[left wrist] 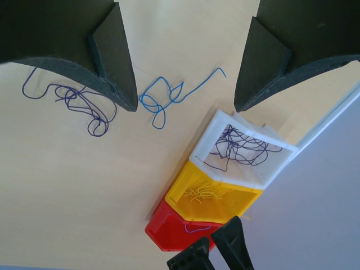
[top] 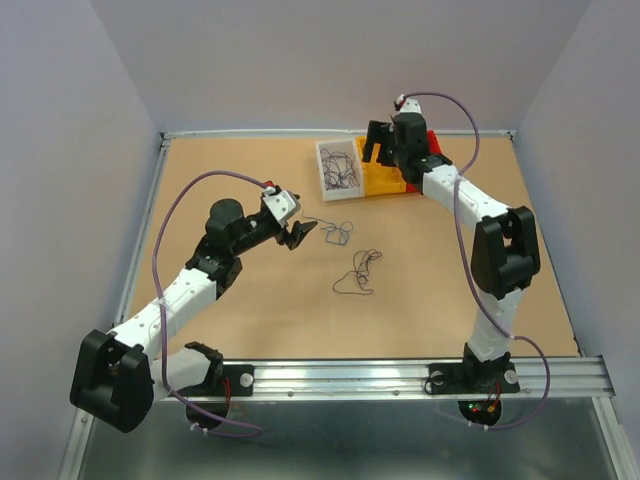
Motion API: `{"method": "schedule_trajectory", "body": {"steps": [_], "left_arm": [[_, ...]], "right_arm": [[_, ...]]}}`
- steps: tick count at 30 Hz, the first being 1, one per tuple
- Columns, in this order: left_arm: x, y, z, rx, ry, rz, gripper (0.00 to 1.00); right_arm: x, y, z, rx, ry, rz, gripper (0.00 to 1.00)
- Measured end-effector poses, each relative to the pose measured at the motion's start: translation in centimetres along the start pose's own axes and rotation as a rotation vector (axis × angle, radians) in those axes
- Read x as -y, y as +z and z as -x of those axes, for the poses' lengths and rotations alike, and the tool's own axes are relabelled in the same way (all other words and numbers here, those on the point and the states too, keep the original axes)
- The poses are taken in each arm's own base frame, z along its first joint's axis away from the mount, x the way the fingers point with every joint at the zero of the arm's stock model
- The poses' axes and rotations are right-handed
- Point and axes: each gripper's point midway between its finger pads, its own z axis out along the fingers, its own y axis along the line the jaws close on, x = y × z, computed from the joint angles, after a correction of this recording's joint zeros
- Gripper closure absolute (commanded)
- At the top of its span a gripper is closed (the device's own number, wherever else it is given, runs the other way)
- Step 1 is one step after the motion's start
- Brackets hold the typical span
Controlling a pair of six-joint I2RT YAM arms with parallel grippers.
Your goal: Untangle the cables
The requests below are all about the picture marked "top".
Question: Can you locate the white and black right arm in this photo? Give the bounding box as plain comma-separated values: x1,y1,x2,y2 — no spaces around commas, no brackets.
362,113,540,395

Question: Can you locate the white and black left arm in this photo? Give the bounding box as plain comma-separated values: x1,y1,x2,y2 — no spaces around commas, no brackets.
69,187,316,433

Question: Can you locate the white plastic bin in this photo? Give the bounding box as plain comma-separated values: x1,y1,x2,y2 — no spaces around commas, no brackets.
315,138,364,202

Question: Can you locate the red plastic bin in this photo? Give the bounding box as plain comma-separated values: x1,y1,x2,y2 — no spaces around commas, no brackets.
405,129,453,193

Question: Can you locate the yellow plastic bin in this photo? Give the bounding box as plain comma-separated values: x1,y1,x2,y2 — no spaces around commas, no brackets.
355,136,406,197

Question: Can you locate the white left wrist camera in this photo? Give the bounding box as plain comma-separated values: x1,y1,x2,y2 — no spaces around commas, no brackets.
261,186,301,227

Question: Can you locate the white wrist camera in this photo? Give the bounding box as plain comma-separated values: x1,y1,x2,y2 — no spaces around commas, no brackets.
261,186,301,227
394,95,422,115

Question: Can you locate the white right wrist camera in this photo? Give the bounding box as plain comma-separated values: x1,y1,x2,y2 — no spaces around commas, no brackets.
394,95,422,115

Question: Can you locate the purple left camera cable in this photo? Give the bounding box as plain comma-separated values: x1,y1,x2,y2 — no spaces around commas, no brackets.
151,171,264,439

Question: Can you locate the purple camera cable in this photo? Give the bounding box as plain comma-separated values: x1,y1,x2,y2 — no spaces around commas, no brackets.
399,91,551,431
151,171,264,439

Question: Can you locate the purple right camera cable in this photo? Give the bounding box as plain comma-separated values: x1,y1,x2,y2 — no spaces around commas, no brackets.
399,91,551,431

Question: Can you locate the aluminium mounting rail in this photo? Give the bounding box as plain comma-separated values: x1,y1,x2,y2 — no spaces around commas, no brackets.
222,357,615,403

